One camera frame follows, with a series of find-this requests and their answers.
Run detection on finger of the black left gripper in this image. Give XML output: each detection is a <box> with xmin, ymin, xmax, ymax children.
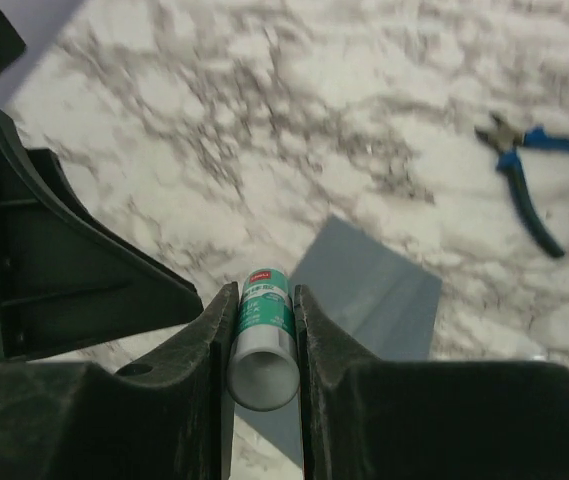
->
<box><xmin>0</xmin><ymin>110</ymin><xmax>202</xmax><ymax>361</ymax></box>

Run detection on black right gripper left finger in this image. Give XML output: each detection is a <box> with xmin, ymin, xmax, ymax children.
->
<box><xmin>0</xmin><ymin>283</ymin><xmax>239</xmax><ymax>479</ymax></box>

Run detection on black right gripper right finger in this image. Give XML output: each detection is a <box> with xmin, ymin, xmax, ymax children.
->
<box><xmin>294</xmin><ymin>285</ymin><xmax>569</xmax><ymax>479</ymax></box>

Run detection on green white glue stick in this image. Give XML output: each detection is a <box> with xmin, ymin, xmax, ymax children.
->
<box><xmin>227</xmin><ymin>268</ymin><xmax>300</xmax><ymax>412</ymax></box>

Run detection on grey envelope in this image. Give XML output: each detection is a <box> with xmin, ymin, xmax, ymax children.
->
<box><xmin>238</xmin><ymin>217</ymin><xmax>442</xmax><ymax>465</ymax></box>

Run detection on blue handled pliers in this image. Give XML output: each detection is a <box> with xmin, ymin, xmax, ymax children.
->
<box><xmin>474</xmin><ymin>112</ymin><xmax>569</xmax><ymax>259</ymax></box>

